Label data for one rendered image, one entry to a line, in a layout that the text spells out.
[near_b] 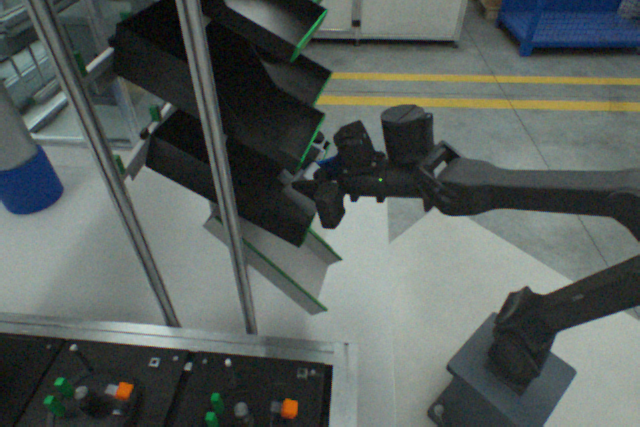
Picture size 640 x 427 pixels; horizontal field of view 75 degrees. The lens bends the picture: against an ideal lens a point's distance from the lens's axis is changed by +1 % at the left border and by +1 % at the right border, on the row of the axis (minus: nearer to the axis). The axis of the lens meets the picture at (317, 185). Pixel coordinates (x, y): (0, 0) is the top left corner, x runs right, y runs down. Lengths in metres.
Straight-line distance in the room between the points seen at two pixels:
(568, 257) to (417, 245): 1.51
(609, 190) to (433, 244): 0.73
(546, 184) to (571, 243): 2.15
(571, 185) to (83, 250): 1.12
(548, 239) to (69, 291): 2.26
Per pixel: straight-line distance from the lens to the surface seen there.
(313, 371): 0.82
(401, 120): 0.55
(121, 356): 0.91
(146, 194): 1.38
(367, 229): 1.18
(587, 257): 2.63
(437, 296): 1.07
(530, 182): 0.53
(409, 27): 4.54
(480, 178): 0.54
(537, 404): 0.78
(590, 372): 1.10
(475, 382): 0.76
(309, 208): 0.68
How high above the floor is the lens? 1.71
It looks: 41 degrees down
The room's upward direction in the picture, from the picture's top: straight up
